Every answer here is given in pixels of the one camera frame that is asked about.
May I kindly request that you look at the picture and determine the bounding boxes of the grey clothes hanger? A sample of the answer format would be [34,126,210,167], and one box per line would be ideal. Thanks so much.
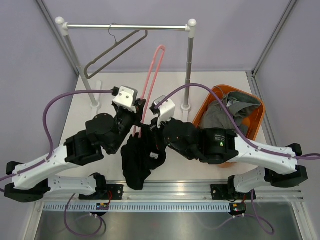
[83,22,149,80]

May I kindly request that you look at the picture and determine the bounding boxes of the black shorts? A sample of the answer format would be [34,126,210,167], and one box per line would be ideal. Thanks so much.
[120,128,167,191]

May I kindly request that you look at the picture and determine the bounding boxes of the white slotted cable duct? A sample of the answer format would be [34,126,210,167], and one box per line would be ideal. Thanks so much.
[43,202,231,213]

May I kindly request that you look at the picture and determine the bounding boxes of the orange plastic laundry basket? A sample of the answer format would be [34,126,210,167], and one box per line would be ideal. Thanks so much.
[191,84,266,169]

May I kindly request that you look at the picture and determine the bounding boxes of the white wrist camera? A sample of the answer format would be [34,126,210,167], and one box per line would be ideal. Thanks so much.
[112,86,138,114]
[149,95,176,129]

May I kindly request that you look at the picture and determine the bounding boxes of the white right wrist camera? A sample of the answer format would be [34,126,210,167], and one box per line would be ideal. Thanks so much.
[149,95,176,129]

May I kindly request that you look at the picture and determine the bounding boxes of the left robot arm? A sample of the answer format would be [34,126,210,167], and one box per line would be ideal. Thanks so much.
[4,99,146,203]

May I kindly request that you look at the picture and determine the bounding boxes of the white and chrome clothes rack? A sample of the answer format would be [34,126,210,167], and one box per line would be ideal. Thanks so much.
[54,16,198,118]

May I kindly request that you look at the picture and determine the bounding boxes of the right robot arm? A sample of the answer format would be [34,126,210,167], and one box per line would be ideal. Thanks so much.
[150,117,308,199]

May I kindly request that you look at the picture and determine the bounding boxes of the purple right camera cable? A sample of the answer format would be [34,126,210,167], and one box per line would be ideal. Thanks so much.
[156,83,320,236]

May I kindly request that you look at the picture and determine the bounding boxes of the aluminium mounting rail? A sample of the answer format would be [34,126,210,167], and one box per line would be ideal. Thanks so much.
[108,180,304,202]

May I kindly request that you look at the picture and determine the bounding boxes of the pink clothes hanger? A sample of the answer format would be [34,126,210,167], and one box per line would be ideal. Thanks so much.
[132,44,166,139]

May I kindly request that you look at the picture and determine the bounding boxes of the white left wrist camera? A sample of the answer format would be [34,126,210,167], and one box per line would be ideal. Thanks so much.
[112,86,138,114]

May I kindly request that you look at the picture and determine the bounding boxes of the grey shorts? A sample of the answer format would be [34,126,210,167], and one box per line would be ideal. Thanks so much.
[199,91,261,135]

